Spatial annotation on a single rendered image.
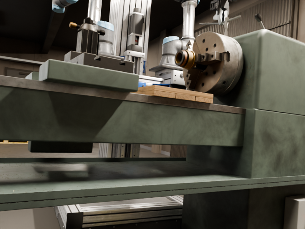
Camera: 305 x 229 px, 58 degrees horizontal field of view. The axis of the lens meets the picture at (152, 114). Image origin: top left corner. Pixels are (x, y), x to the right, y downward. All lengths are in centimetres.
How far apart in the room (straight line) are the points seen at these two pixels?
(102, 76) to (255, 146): 80
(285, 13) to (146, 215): 347
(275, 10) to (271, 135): 332
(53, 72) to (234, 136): 85
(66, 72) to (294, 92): 117
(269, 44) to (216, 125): 48
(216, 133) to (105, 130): 52
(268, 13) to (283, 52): 317
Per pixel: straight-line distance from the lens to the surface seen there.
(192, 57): 135
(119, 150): 195
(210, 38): 143
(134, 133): 102
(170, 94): 108
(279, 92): 151
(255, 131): 137
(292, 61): 162
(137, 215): 182
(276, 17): 457
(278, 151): 152
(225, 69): 133
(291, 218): 161
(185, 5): 225
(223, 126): 129
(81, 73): 88
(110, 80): 91
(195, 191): 105
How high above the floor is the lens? 77
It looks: 2 degrees up
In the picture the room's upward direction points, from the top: 4 degrees clockwise
